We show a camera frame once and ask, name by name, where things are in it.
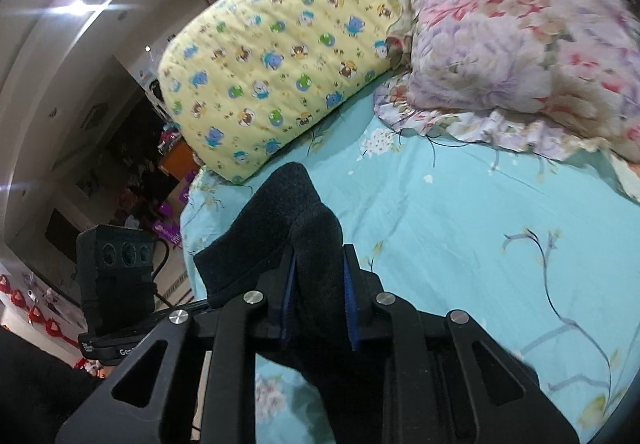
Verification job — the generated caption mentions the black pants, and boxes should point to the black pants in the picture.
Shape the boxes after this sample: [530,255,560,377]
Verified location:
[194,162,382,443]

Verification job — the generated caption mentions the dark sleeve left forearm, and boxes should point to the dark sleeve left forearm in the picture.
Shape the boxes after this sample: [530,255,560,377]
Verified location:
[0,329,102,443]

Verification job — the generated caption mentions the teal floral bed sheet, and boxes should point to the teal floral bed sheet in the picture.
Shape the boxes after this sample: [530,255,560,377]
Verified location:
[181,86,639,443]

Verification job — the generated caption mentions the yellow cartoon print pillow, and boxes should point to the yellow cartoon print pillow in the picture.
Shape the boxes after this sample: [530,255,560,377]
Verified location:
[158,0,396,183]

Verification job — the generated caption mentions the pink purple floral pillow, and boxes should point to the pink purple floral pillow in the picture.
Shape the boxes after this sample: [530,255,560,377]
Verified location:
[373,0,639,198]

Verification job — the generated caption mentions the black camera cable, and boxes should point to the black camera cable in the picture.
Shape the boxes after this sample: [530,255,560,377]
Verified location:
[150,238,177,312]

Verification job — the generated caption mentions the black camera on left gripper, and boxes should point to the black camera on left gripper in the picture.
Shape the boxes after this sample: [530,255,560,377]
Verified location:
[76,224,157,337]

